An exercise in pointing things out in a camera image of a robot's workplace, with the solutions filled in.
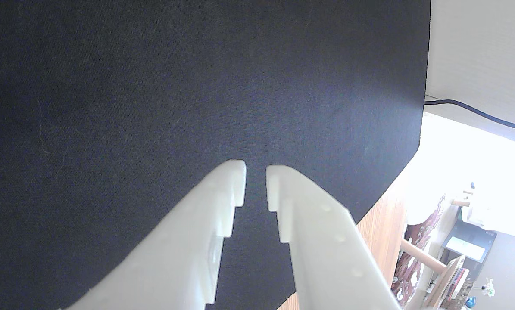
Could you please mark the black mouse mat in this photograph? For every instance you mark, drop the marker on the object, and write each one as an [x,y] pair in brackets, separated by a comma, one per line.
[197,86]

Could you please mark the red patterned cloth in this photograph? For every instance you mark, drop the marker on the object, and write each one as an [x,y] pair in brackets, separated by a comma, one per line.
[425,228]

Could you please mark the round wooden bar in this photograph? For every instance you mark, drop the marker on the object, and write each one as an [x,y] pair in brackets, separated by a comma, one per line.
[423,255]

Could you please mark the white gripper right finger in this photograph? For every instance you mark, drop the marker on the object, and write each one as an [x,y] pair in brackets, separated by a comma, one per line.
[326,249]

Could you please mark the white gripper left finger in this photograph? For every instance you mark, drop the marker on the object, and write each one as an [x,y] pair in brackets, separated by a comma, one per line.
[184,249]

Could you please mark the black box device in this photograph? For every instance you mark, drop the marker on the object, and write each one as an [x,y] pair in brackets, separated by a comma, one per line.
[470,241]

